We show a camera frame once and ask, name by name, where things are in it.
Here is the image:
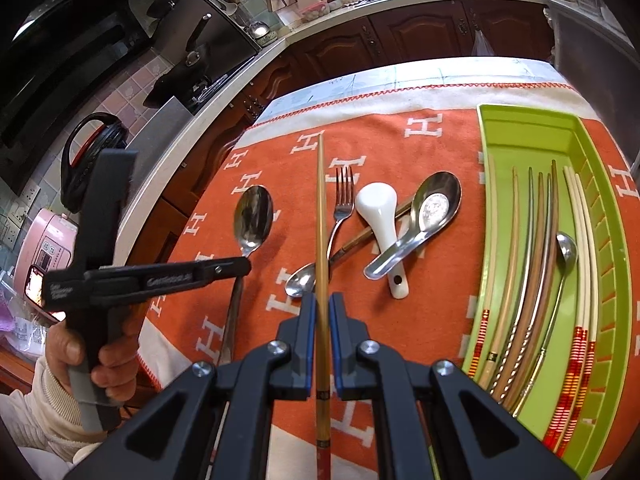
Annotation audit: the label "crumpled plastic bags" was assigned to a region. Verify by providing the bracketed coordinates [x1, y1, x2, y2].
[0, 270, 47, 362]

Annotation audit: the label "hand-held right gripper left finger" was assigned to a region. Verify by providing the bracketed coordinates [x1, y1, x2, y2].
[65, 292, 317, 480]

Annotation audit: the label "small steel spoon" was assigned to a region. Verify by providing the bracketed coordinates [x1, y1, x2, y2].
[517, 231, 578, 413]
[285, 264, 318, 299]

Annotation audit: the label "pink lidded container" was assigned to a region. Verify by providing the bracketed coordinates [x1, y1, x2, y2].
[300, 0, 331, 22]

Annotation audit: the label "steel fork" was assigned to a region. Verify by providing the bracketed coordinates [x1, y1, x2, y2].
[322, 165, 356, 266]

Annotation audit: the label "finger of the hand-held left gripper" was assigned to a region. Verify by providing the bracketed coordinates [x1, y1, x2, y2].
[192, 256, 252, 286]

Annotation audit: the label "dark brown wooden chopstick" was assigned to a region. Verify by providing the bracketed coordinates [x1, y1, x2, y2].
[330, 195, 416, 264]
[510, 175, 554, 410]
[514, 160, 561, 412]

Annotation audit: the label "cream chopstick red striped end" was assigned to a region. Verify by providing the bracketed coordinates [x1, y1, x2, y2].
[555, 174, 598, 453]
[545, 166, 588, 448]
[550, 167, 593, 451]
[560, 175, 603, 456]

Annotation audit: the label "white patterned tablecloth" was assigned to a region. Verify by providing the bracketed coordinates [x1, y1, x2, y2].
[257, 57, 566, 121]

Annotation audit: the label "black range hood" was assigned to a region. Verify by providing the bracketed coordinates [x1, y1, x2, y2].
[0, 0, 151, 196]

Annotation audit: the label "black pressure cooker red handle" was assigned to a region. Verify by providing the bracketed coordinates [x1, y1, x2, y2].
[60, 112, 132, 213]

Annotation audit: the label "orange patterned blanket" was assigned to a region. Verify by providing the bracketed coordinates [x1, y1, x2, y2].
[137, 80, 640, 480]

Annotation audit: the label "gas stove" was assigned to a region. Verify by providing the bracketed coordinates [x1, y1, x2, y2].
[142, 0, 263, 116]

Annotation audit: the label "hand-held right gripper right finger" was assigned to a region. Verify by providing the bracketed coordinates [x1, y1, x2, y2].
[328, 292, 581, 480]

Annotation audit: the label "large steel spoon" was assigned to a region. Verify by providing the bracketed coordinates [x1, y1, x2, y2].
[217, 185, 275, 367]

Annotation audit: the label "green plastic utensil tray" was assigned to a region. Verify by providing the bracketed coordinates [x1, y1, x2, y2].
[460, 103, 632, 478]

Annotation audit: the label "pink rice cooker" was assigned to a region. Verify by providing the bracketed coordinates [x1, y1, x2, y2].
[12, 207, 81, 323]

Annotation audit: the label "hanging clear plastic bag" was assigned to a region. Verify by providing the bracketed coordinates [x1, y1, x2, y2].
[470, 30, 496, 57]

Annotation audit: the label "person's left hand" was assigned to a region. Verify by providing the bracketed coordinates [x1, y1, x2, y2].
[45, 317, 143, 406]

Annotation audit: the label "black wok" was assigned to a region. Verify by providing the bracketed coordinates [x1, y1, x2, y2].
[149, 0, 187, 17]

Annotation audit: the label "black frying pan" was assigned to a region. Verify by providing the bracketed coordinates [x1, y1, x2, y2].
[184, 14, 217, 77]

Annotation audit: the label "person's left forearm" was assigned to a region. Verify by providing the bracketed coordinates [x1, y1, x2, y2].
[0, 357, 118, 466]

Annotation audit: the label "steel splash guard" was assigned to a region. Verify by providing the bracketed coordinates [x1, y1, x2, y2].
[134, 94, 197, 187]

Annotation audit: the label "white ceramic soup spoon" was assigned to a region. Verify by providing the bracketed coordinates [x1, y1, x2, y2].
[355, 182, 411, 300]

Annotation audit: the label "bamboo chopstick banded end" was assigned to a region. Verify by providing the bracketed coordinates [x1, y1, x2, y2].
[477, 154, 500, 386]
[314, 132, 333, 480]

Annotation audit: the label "small steel pot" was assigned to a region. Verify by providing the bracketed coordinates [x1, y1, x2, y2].
[247, 20, 278, 44]

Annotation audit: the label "steel soup spoon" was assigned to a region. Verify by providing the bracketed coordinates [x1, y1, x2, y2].
[363, 171, 462, 281]

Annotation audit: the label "brown wooden kitchen cabinets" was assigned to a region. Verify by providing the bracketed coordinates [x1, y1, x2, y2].
[150, 0, 556, 221]

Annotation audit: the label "white wall sockets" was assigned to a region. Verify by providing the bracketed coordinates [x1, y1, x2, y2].
[0, 185, 41, 246]

